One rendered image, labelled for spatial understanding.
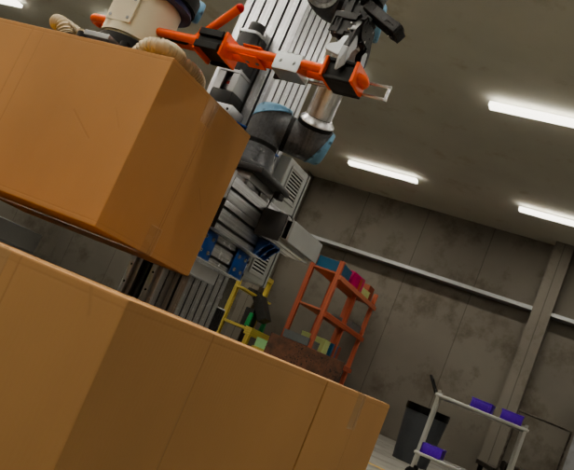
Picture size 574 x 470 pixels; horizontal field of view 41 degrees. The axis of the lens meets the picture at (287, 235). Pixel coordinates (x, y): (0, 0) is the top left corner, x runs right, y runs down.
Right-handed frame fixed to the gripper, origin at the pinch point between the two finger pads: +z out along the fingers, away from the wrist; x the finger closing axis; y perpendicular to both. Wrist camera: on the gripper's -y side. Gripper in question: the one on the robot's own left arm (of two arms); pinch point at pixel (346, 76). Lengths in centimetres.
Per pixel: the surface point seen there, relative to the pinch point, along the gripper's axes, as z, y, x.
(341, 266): -87, 332, -875
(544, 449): 41, 12, -1141
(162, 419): 74, -29, 67
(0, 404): 77, -19, 82
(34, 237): 58, 94, -33
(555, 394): -44, 23, -1141
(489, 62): -278, 135, -541
